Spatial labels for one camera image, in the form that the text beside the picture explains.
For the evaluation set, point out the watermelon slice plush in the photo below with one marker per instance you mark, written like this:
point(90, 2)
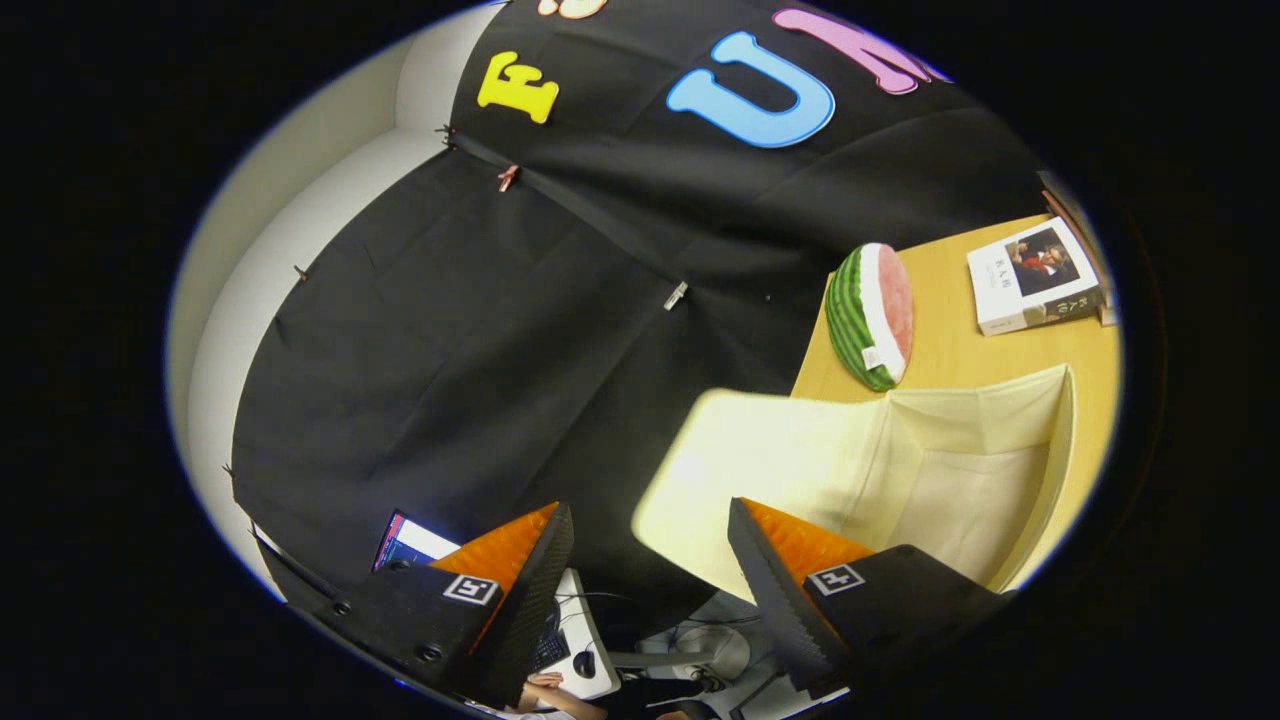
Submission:
point(870, 315)

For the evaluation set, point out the white office desk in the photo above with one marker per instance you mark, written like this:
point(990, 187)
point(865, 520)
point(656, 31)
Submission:
point(575, 605)

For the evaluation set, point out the black computer mouse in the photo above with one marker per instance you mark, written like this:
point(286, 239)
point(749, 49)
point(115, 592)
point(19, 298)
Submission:
point(585, 662)

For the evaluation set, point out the cream fabric storage box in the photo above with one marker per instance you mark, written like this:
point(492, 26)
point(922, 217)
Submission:
point(950, 470)

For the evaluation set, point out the small silver clip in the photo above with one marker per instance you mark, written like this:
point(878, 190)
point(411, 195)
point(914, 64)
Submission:
point(676, 295)

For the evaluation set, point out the brown cover book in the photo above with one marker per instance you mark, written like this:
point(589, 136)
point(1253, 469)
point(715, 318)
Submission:
point(1068, 215)

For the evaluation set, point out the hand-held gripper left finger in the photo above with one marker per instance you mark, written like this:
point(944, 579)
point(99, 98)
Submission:
point(525, 620)

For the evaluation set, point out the black keyboard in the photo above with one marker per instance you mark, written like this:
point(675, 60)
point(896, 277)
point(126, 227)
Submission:
point(548, 650)

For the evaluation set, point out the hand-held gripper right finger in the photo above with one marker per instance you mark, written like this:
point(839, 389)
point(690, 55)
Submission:
point(775, 610)

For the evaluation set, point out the computer monitor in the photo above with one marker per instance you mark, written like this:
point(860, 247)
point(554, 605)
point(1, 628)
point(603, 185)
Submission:
point(410, 545)

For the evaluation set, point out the white portrait cover book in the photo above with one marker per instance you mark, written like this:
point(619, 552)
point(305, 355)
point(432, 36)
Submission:
point(1030, 270)

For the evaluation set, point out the grey office chair base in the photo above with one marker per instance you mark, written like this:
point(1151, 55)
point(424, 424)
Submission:
point(715, 650)

